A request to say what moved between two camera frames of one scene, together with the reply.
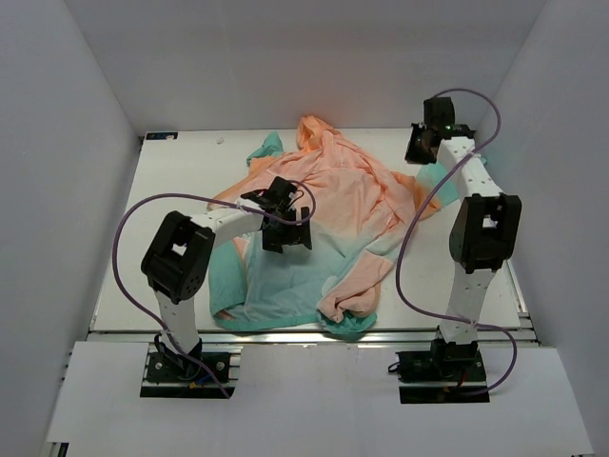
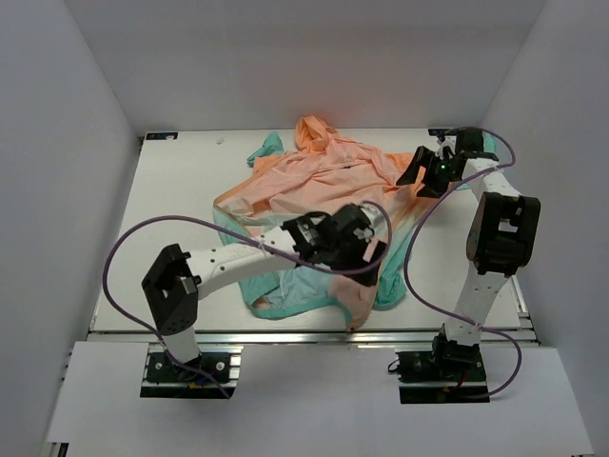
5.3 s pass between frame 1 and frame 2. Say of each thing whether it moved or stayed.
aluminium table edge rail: stayed
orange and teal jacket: moved
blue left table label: stayed
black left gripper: moved
